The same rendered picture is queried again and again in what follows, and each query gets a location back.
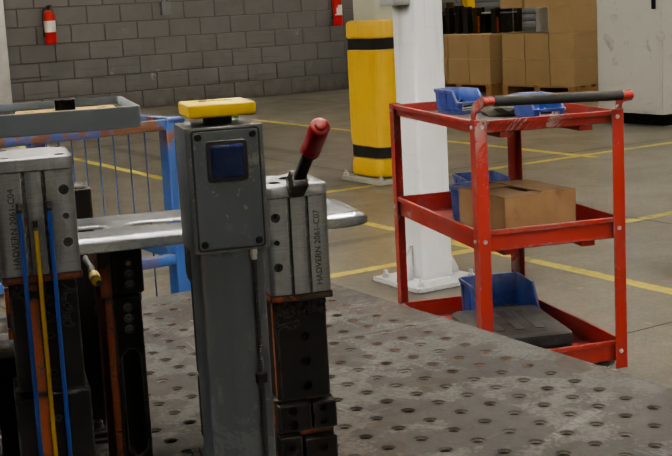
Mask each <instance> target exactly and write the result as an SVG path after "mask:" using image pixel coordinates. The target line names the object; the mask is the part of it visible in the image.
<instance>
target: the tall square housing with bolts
mask: <svg viewBox="0 0 672 456"><path fill-rule="evenodd" d="M72 167H73V160H72V155H71V154H70V153H69V151H68V150H67V149H66V147H64V146H52V147H39V148H27V149H14V150H2V151H0V272H1V277H2V285H3V286H7V285H8V290H9V301H10V311H11V321H12V332H13V342H14V353H15V363H16V373H17V377H16V378H13V387H14V397H15V407H16V418H17V428H18V438H19V449H20V456H96V445H95V433H94V422H93V410H92V399H91V389H90V385H89V382H88V379H87V376H86V373H85V368H84V357H83V345H82V334H81V322H80V311H79V299H78V288H77V278H81V277H83V271H82V269H81V261H80V249H79V238H78V226H77V215H76V203H75V192H74V180H73V169H72Z"/></svg>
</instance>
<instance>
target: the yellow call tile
mask: <svg viewBox="0 0 672 456"><path fill-rule="evenodd" d="M178 110H179V114H181V115H183V116H185V117H187V118H190V119H200V118H203V125H221V124H229V123H232V116H239V115H252V114H255V113H256V103H255V101H252V100H248V99H245V98H241V97H235V98H221V99H207V100H194V101H180V102H179V103H178Z"/></svg>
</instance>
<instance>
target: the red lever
mask: <svg viewBox="0 0 672 456"><path fill-rule="evenodd" d="M329 131H330V124H329V122H328V121H327V120H326V119H324V118H321V117H317V118H314V119H313V120H312V121H311V122H310V125H309V127H308V130H307V133H306V135H305V138H304V140H303V143H302V145H301V148H300V152H301V153H302V156H301V159H300V161H299V164H298V166H297V168H296V170H291V171H289V174H288V176H287V179H286V184H287V190H288V195H289V196H301V195H305V193H306V191H307V189H308V186H309V182H308V178H307V174H308V171H309V169H310V166H311V164H312V161H313V160H314V159H316V158H318V157H319V155H320V152H321V150H322V147H323V145H324V143H325V140H326V138H327V136H328V133H329Z"/></svg>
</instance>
